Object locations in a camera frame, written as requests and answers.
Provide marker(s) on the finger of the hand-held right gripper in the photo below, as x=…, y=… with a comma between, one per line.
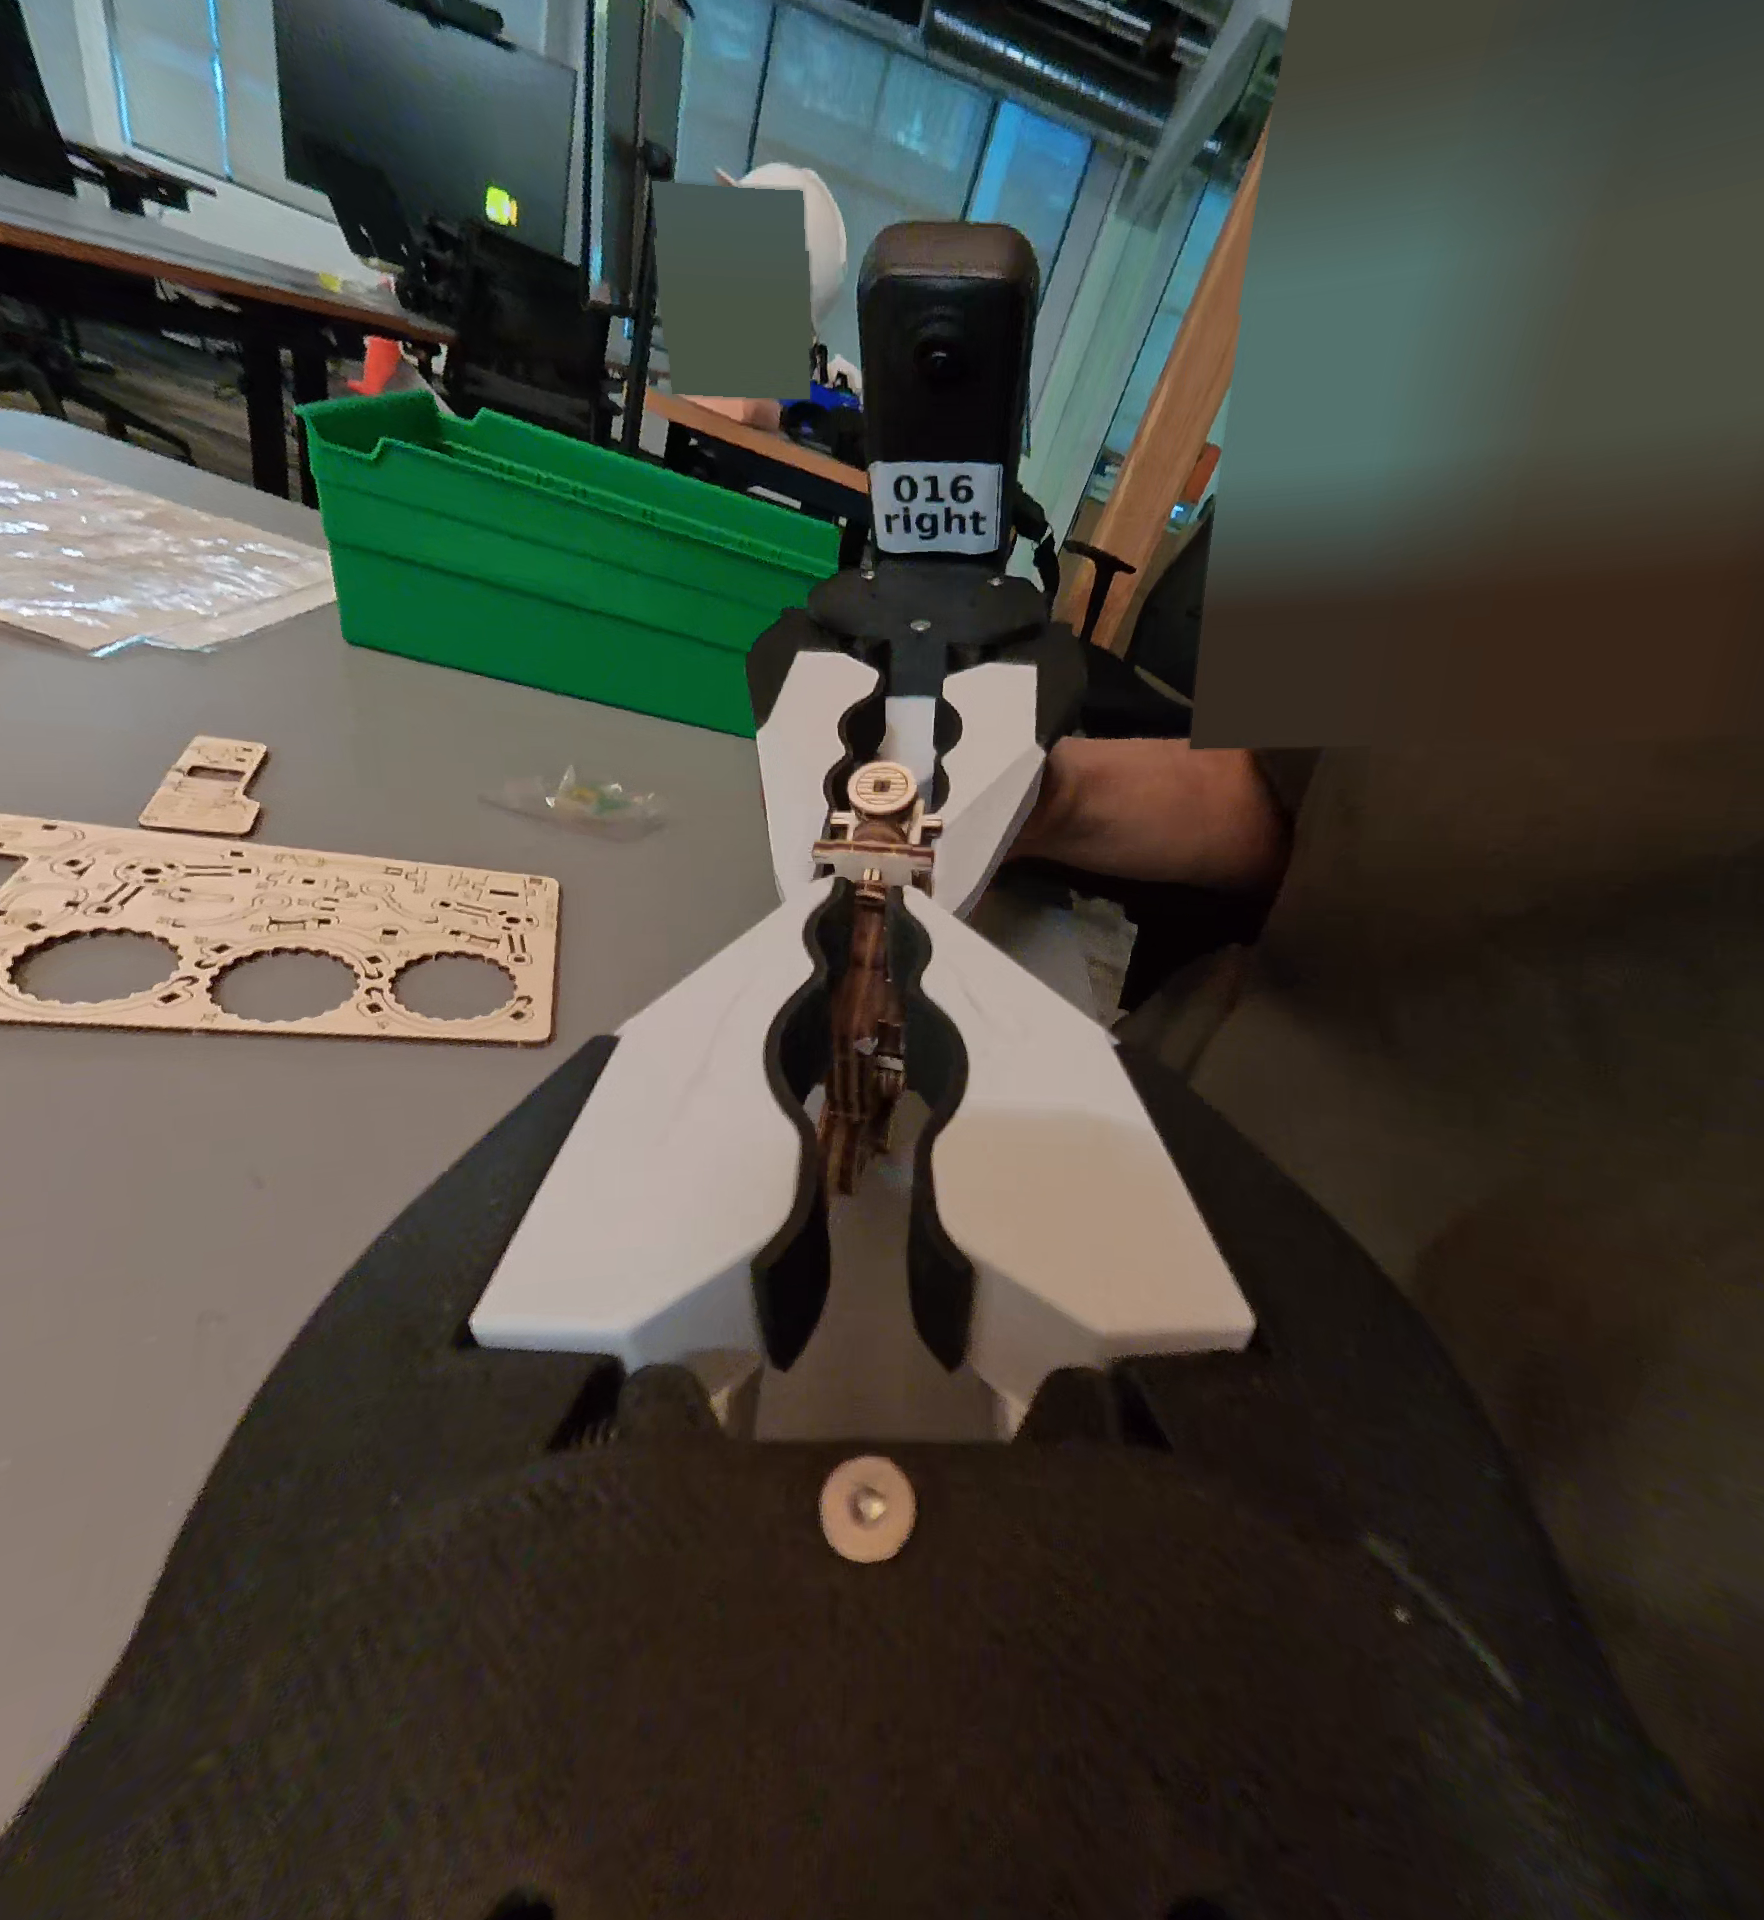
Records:
x=994, y=781
x=798, y=766

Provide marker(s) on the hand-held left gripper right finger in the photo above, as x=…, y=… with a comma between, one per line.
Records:
x=1077, y=1184

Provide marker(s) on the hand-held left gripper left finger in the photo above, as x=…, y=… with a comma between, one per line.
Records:
x=641, y=1184

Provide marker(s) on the wooden puzzle model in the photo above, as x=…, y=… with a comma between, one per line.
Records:
x=868, y=1022

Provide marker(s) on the person's right forearm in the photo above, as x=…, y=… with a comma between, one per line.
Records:
x=1168, y=818

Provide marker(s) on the grey desk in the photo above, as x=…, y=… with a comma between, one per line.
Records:
x=148, y=1276

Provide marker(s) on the mannequin head with white helmet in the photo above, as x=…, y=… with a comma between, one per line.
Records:
x=824, y=224

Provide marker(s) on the wooden beam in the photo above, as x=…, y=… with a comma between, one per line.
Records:
x=1168, y=420

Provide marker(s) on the small clear plastic bag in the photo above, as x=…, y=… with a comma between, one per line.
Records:
x=575, y=800

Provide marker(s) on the green bin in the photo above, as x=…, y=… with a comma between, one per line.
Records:
x=523, y=600

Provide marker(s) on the wooden sheet with round holes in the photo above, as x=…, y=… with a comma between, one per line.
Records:
x=296, y=901

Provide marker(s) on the small wooden sheet piece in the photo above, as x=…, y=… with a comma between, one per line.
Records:
x=201, y=809

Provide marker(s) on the black monitor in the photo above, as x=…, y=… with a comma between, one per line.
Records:
x=417, y=119

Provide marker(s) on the clear plastic packaging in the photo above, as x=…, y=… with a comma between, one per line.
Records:
x=101, y=541

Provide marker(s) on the background wooden table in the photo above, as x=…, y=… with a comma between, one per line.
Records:
x=148, y=262

